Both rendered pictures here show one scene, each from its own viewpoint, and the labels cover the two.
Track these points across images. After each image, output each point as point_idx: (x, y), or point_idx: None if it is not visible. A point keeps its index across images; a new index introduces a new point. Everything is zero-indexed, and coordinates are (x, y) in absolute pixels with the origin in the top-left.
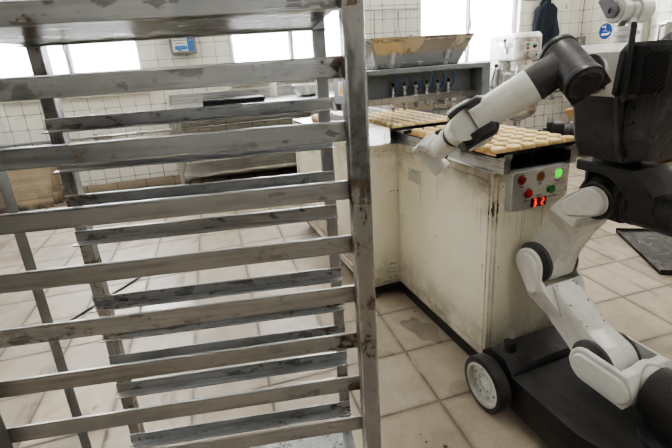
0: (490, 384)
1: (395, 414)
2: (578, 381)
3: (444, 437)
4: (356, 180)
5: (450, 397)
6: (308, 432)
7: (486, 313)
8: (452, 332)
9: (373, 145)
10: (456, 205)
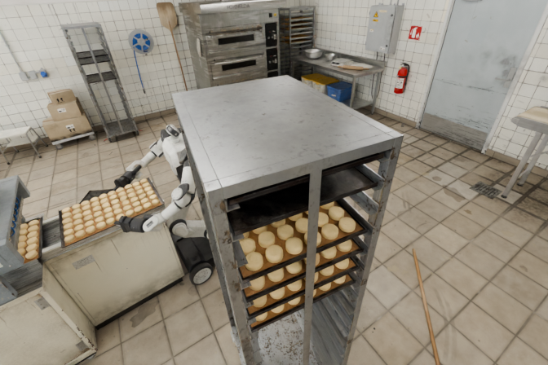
0: (204, 271)
1: (209, 317)
2: (208, 241)
3: (220, 295)
4: None
5: (198, 294)
6: None
7: (178, 260)
8: (156, 292)
9: (41, 278)
10: (139, 241)
